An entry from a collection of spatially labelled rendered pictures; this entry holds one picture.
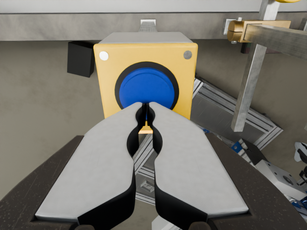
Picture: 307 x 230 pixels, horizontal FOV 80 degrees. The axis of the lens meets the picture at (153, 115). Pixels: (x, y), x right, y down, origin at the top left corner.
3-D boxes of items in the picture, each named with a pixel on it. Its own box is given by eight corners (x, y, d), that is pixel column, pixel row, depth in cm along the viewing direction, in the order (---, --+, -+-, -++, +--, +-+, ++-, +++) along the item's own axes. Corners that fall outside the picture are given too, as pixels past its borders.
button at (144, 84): (171, 110, 16) (173, 120, 14) (124, 110, 16) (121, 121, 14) (173, 62, 14) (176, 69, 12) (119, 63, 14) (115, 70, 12)
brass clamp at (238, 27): (272, 41, 52) (283, 44, 48) (224, 41, 52) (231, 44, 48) (279, 16, 49) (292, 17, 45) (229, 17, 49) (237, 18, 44)
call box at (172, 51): (177, 93, 22) (189, 131, 16) (119, 94, 22) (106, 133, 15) (181, 30, 19) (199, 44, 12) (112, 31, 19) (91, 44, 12)
